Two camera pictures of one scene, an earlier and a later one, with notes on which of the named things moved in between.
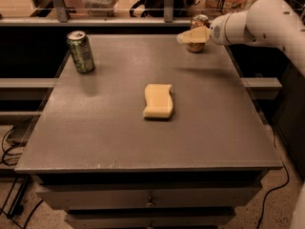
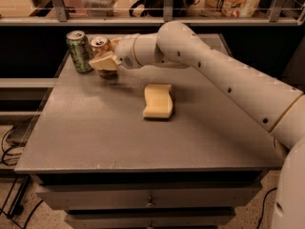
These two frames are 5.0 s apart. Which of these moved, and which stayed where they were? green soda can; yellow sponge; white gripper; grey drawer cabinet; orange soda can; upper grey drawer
Moved: orange soda can; white gripper
Stayed: grey drawer cabinet; upper grey drawer; green soda can; yellow sponge
